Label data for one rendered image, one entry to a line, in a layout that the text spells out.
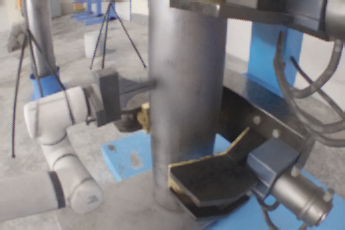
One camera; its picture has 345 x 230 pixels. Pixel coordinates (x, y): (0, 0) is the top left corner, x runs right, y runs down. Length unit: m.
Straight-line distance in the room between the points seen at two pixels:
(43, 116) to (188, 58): 0.36
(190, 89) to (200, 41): 0.13
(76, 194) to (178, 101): 0.35
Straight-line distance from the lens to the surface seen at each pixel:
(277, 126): 0.70
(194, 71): 0.57
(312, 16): 0.45
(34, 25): 1.73
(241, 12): 0.33
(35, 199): 0.47
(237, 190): 0.56
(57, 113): 0.53
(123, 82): 0.58
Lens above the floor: 0.95
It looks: 33 degrees down
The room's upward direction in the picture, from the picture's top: 1 degrees clockwise
